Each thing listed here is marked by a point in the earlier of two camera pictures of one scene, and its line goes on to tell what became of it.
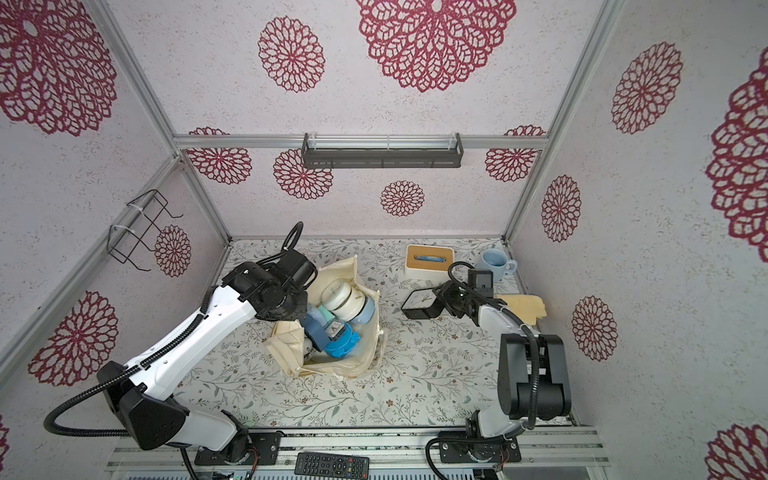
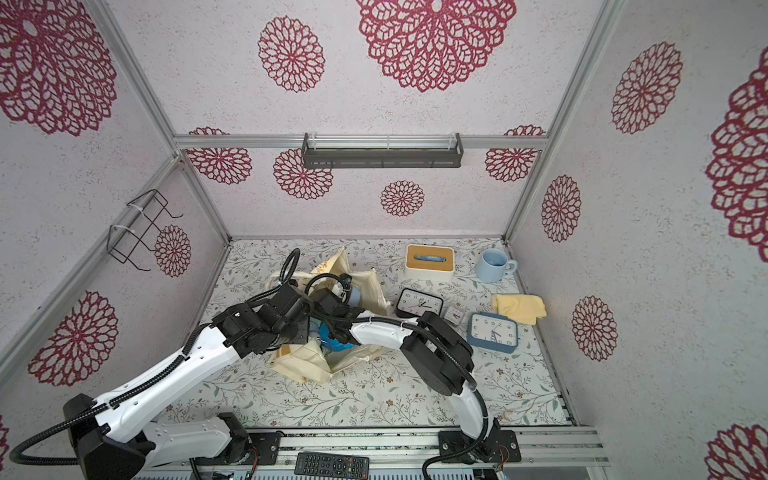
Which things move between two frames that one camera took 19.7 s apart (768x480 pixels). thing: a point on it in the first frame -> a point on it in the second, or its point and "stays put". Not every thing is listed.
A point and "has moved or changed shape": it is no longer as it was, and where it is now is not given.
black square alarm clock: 423,304 has moved or changed shape
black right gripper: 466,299 -> 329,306
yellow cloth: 526,307 stays put
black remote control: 332,465 stays put
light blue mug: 497,260 stays put
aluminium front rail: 543,449 stays put
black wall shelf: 341,158 stays put
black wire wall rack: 132,225 stays put
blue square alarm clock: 320,326 has moved or changed shape
